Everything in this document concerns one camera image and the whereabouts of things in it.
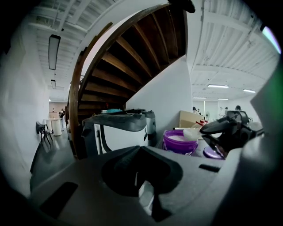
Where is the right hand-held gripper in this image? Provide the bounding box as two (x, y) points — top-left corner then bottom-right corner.
(199, 110), (265, 158)

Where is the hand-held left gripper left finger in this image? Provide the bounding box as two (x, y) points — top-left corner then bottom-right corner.
(28, 146), (156, 226)

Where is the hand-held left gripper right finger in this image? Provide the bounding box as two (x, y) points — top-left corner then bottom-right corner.
(142, 146), (244, 226)

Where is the purple tub of powder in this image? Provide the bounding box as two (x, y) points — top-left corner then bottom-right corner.
(163, 129), (199, 156)

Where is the purple bucket lid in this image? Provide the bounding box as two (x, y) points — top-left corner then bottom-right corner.
(203, 145), (225, 159)

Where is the clear plastic jug red cap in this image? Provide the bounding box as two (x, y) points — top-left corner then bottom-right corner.
(191, 119), (209, 133)

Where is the brown cardboard box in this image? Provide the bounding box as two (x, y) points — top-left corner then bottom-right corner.
(179, 110), (207, 131)

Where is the grey rounded appliance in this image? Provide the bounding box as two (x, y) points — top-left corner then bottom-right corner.
(142, 109), (157, 146)

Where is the white and black washing machine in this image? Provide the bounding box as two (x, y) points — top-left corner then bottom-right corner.
(81, 109), (155, 160)

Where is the white cylindrical table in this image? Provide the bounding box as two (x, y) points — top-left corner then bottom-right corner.
(51, 118), (63, 136)

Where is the black chair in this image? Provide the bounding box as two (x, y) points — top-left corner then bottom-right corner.
(36, 121), (54, 147)

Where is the dark wooden staircase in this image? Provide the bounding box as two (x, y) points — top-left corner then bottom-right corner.
(67, 0), (196, 160)

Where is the long black pendant lamp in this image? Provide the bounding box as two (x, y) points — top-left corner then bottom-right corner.
(48, 34), (61, 71)

